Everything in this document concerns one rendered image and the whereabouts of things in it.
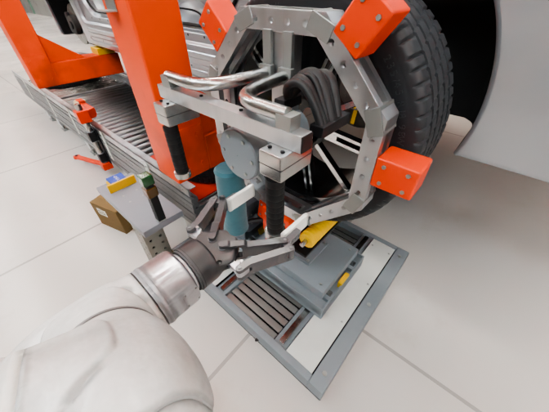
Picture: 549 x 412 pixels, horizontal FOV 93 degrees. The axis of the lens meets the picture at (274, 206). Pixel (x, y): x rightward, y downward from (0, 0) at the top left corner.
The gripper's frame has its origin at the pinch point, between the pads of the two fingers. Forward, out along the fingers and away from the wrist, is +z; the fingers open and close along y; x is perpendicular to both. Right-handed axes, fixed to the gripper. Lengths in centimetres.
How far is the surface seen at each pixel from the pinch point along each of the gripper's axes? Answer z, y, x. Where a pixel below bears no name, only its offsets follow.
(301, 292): 25, -6, -68
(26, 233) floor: -46, -160, -83
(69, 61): 40, -255, -16
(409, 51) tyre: 29.7, 7.6, 23.2
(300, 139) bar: 1.7, 3.8, 14.6
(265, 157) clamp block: -1.3, -0.9, 11.0
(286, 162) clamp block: 0.1, 2.5, 10.8
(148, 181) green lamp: -2, -55, -19
